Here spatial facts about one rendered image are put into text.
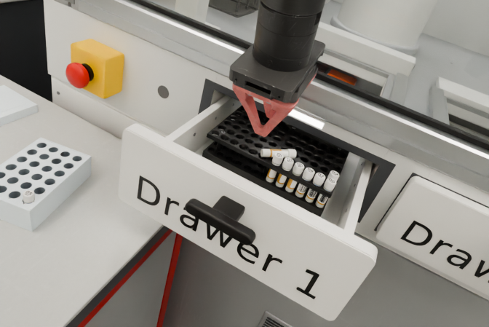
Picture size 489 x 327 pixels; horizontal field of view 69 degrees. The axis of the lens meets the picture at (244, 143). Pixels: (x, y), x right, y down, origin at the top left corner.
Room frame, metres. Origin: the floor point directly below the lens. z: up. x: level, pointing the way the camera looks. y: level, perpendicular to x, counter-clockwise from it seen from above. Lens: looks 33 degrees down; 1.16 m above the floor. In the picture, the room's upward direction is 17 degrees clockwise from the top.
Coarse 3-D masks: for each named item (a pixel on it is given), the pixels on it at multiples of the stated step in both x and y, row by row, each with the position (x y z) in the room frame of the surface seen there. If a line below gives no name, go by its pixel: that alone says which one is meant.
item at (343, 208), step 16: (224, 96) 0.52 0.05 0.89; (208, 112) 0.45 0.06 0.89; (224, 112) 0.50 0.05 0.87; (192, 128) 0.40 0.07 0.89; (208, 128) 0.46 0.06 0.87; (192, 144) 0.41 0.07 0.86; (208, 144) 0.46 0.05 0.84; (352, 160) 0.54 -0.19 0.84; (352, 176) 0.49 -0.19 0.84; (368, 176) 0.42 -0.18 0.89; (336, 192) 0.44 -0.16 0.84; (352, 192) 0.39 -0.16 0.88; (336, 208) 0.40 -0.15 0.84; (352, 208) 0.34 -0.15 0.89; (336, 224) 0.37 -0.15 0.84; (352, 224) 0.31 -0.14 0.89
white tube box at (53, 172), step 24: (48, 144) 0.39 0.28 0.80; (0, 168) 0.32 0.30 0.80; (24, 168) 0.33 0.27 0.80; (48, 168) 0.35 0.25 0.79; (72, 168) 0.36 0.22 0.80; (0, 192) 0.29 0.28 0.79; (48, 192) 0.31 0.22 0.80; (72, 192) 0.35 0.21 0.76; (0, 216) 0.27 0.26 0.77; (24, 216) 0.27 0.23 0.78
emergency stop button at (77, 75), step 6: (72, 66) 0.47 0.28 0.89; (78, 66) 0.47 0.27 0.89; (66, 72) 0.47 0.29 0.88; (72, 72) 0.47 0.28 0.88; (78, 72) 0.46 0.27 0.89; (84, 72) 0.47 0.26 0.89; (72, 78) 0.47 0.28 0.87; (78, 78) 0.46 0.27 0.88; (84, 78) 0.47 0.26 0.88; (72, 84) 0.47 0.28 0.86; (78, 84) 0.46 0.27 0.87; (84, 84) 0.47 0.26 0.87
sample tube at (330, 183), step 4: (328, 180) 0.35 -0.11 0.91; (332, 180) 0.36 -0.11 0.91; (324, 184) 0.35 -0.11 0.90; (328, 184) 0.35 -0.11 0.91; (332, 184) 0.35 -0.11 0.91; (324, 188) 0.35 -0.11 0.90; (328, 188) 0.35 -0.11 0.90; (332, 188) 0.35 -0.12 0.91; (320, 196) 0.35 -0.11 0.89; (324, 196) 0.35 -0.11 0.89; (320, 200) 0.35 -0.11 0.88; (324, 200) 0.35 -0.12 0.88; (316, 204) 0.35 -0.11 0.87; (320, 204) 0.35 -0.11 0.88; (324, 204) 0.35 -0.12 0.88
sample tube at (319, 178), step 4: (316, 176) 0.36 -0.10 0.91; (320, 176) 0.36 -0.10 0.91; (324, 176) 0.36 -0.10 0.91; (316, 180) 0.35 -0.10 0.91; (320, 180) 0.35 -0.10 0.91; (324, 180) 0.36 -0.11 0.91; (316, 184) 0.35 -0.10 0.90; (320, 184) 0.35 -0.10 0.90; (308, 192) 0.36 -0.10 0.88; (312, 192) 0.35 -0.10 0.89; (316, 192) 0.35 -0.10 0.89; (308, 196) 0.35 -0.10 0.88; (312, 196) 0.35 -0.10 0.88; (308, 200) 0.35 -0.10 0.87; (312, 200) 0.35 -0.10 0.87
